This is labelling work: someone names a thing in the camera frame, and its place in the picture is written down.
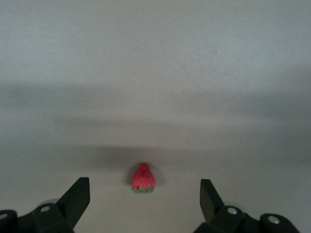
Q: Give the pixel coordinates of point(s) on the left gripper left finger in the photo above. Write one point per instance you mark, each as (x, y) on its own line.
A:
(53, 218)

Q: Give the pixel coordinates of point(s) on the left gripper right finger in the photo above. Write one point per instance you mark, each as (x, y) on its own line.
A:
(233, 221)

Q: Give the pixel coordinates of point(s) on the red toy strawberry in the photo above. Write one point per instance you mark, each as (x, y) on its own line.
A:
(143, 178)

